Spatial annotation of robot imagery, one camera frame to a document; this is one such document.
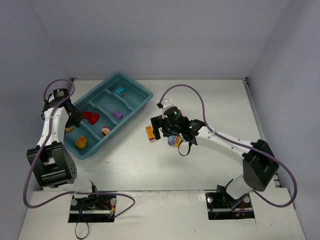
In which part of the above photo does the orange yellow lego brick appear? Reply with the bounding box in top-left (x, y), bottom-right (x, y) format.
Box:
top-left (145, 125), bottom-right (155, 141)

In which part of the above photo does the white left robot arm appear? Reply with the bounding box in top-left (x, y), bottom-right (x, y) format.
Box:
top-left (26, 88), bottom-right (94, 194)

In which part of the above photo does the small orange lego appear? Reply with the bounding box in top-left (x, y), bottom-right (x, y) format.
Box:
top-left (75, 136), bottom-right (88, 149)

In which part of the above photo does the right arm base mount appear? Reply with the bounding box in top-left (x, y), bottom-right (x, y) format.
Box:
top-left (205, 185), bottom-right (255, 221)

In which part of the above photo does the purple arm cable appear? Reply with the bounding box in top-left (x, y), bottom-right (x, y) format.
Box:
top-left (159, 84), bottom-right (298, 213)
top-left (22, 78), bottom-right (136, 218)

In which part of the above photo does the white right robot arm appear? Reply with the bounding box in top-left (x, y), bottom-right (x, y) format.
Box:
top-left (150, 106), bottom-right (279, 200)

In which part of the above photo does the purple oval paw lego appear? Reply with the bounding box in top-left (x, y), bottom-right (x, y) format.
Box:
top-left (167, 135), bottom-right (176, 146)

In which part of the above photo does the red L-shaped lego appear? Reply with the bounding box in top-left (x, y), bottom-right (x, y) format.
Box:
top-left (88, 113), bottom-right (100, 125)

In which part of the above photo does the red boat-shaped lego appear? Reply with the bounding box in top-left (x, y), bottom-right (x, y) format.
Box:
top-left (82, 111), bottom-right (93, 119)

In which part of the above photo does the yellow black striped lego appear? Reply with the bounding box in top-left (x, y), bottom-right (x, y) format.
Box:
top-left (174, 136), bottom-right (182, 148)

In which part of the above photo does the teal rounded lego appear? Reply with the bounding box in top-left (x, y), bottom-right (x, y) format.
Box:
top-left (115, 86), bottom-right (127, 97)

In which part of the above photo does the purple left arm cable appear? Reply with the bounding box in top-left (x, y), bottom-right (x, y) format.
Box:
top-left (22, 78), bottom-right (136, 218)

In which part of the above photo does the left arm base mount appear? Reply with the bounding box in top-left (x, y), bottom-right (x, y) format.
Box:
top-left (68, 193), bottom-right (117, 223)

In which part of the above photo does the purple rectangular lego brick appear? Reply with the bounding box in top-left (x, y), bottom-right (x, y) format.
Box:
top-left (112, 110), bottom-right (124, 120)

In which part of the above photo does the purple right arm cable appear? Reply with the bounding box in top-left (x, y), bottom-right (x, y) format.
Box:
top-left (159, 84), bottom-right (298, 213)

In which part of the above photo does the red white lego brick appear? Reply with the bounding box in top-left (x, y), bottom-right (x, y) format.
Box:
top-left (101, 126), bottom-right (112, 136)

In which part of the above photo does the teal divided plastic tray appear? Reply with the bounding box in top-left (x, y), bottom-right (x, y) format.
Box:
top-left (64, 71), bottom-right (153, 160)

